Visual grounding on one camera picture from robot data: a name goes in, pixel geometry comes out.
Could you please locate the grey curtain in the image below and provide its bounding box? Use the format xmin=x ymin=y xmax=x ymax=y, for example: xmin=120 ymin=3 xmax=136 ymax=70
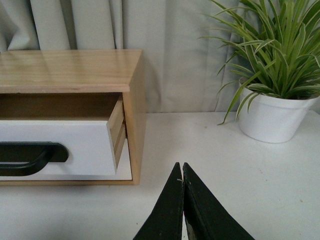
xmin=0 ymin=0 xmax=238 ymax=113

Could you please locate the green spider plant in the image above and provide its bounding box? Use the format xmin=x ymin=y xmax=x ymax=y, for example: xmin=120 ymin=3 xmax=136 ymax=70
xmin=212 ymin=0 xmax=320 ymax=113

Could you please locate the white drawer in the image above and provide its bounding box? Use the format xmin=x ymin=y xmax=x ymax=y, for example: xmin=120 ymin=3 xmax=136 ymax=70
xmin=0 ymin=97 xmax=126 ymax=166
xmin=0 ymin=140 xmax=132 ymax=181

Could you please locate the black drawer handle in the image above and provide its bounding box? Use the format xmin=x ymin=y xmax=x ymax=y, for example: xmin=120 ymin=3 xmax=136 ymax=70
xmin=0 ymin=141 xmax=69 ymax=177

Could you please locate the wooden drawer cabinet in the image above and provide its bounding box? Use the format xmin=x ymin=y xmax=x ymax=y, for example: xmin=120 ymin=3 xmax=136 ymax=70
xmin=0 ymin=49 xmax=146 ymax=186

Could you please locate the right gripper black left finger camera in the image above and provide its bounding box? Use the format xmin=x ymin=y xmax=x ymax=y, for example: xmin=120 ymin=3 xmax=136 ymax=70
xmin=134 ymin=162 xmax=185 ymax=240

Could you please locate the white plant pot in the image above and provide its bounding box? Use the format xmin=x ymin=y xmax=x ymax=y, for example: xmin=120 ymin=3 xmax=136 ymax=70
xmin=236 ymin=88 xmax=320 ymax=143

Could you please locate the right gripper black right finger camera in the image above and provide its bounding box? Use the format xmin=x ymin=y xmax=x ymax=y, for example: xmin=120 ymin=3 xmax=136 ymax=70
xmin=182 ymin=163 xmax=253 ymax=240

